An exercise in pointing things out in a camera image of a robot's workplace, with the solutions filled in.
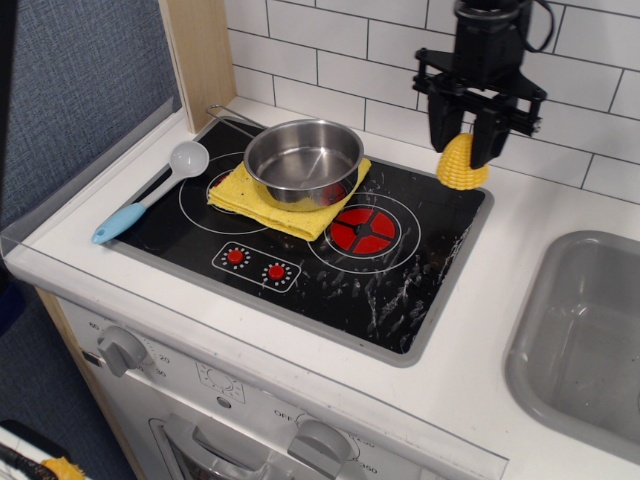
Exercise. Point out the wooden side post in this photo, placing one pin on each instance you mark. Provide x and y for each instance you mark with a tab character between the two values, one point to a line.
199	46

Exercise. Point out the yellow object bottom left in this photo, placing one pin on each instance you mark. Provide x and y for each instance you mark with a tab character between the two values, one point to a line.
64	469

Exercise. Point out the grey sink basin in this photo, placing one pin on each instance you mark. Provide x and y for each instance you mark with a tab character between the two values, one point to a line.
573	365

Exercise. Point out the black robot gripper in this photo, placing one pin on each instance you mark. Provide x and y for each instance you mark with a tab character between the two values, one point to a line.
481	75

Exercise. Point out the yellow toy corn piece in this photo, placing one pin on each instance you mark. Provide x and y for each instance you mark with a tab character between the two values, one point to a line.
454	168

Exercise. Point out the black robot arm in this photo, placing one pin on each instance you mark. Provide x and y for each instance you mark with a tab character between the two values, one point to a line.
492	7

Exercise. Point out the stainless steel pan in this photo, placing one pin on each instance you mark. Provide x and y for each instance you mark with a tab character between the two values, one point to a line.
308	165

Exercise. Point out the grey oven knob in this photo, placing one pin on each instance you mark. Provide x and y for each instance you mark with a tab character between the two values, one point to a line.
320	447
120	350

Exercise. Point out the white spoon blue handle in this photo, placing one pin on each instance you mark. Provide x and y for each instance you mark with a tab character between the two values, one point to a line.
188	160

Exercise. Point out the grey right oven knob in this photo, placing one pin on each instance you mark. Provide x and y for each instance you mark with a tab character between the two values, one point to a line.
320	447

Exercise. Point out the white toy oven front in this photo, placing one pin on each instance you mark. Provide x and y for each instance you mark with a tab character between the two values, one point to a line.
183	419

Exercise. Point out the grey left oven knob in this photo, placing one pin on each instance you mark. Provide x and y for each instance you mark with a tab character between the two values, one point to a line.
120	350

